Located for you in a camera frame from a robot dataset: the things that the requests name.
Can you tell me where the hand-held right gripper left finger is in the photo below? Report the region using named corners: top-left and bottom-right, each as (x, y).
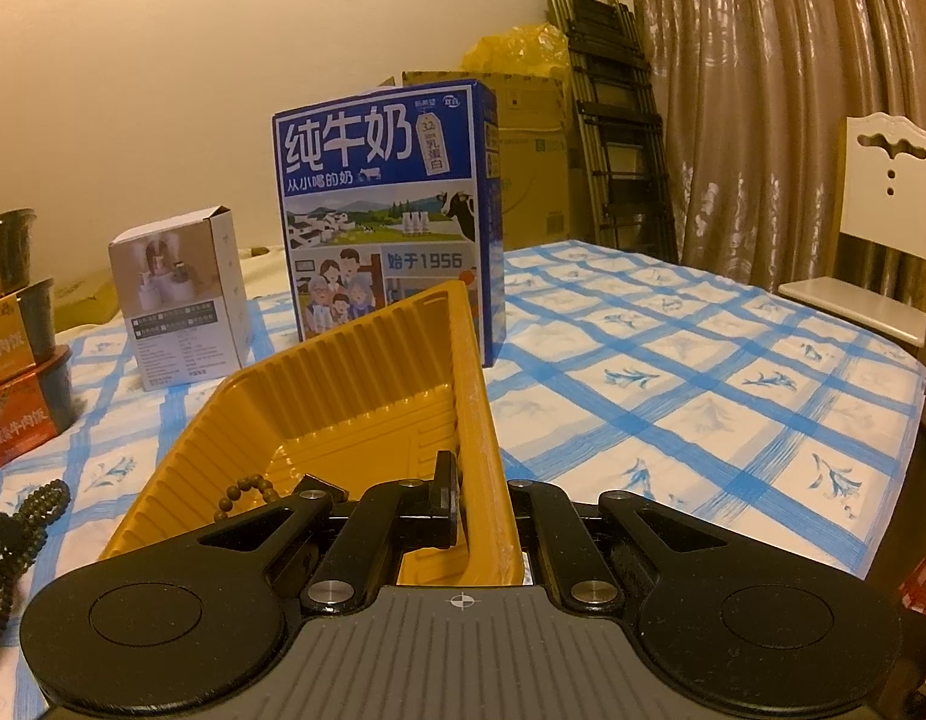
top-left (179, 450), bottom-right (465, 613)

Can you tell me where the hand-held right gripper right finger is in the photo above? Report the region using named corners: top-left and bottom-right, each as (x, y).
top-left (505, 480), bottom-right (743, 613)

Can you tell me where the dark bead necklace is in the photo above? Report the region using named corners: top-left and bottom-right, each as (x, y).
top-left (0, 478), bottom-right (72, 641)

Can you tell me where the yellow ribbed plastic tray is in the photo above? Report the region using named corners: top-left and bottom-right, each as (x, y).
top-left (95, 279), bottom-right (526, 590)

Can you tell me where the brown bead bracelet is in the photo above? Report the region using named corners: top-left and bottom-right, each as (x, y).
top-left (211, 472), bottom-right (284, 525)

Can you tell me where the red rim instant rice bowl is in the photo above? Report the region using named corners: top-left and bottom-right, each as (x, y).
top-left (0, 349), bottom-right (78, 471)

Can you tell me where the blue checked tablecloth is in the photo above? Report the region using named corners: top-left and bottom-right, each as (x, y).
top-left (0, 241), bottom-right (926, 720)

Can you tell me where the dark instant rice bowl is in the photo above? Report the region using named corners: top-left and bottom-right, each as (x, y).
top-left (0, 209), bottom-right (38, 295)

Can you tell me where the small white product box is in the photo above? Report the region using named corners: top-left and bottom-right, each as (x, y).
top-left (107, 205), bottom-right (253, 393)

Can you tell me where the blue milk carton box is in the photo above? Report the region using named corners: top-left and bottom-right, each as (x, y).
top-left (272, 79), bottom-right (506, 370)

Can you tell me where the large cardboard box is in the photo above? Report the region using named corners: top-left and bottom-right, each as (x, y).
top-left (380, 71), bottom-right (585, 254)

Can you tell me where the red patterned cloth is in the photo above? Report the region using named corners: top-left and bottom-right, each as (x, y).
top-left (894, 538), bottom-right (926, 617)

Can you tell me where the folded metal step ladder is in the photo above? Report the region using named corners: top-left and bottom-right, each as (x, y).
top-left (545, 0), bottom-right (679, 265)

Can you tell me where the yellow plastic bag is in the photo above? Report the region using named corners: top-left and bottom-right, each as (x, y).
top-left (463, 23), bottom-right (570, 77)

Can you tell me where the white wooden chair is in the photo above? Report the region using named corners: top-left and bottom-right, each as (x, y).
top-left (778, 112), bottom-right (926, 350)

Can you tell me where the brown patterned curtain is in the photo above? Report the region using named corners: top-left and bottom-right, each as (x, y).
top-left (628, 0), bottom-right (926, 460)

